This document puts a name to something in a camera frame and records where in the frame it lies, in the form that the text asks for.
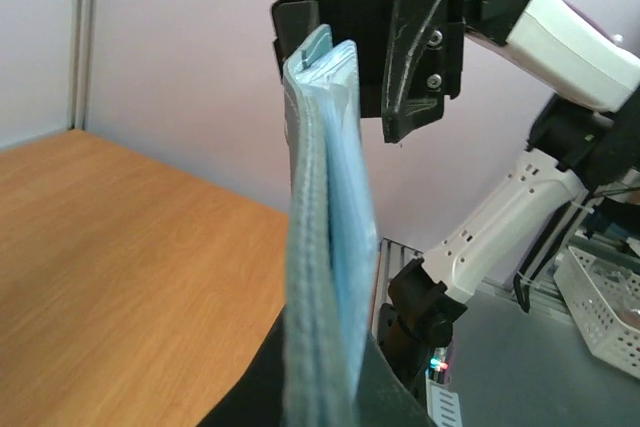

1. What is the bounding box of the right small circuit board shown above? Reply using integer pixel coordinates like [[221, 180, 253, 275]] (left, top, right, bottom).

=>
[[427, 354, 449, 383]]

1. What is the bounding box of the teal card holder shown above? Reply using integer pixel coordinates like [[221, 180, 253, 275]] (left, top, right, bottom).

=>
[[283, 25, 379, 426]]

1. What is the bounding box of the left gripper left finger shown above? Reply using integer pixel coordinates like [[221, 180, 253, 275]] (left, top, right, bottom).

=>
[[198, 316, 284, 427]]

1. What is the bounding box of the grey slotted cable duct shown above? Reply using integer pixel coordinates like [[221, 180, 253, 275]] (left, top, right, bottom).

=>
[[426, 379, 463, 427]]

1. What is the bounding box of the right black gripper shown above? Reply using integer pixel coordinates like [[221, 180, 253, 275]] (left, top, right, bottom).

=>
[[271, 0, 464, 143]]

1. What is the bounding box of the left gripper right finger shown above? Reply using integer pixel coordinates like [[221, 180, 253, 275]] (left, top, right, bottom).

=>
[[356, 334, 435, 427]]

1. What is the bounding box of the white perforated basket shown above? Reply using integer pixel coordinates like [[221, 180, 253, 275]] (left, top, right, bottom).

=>
[[553, 246, 639, 378]]

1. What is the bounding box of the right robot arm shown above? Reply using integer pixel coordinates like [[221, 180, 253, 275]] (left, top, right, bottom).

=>
[[271, 0, 639, 394]]

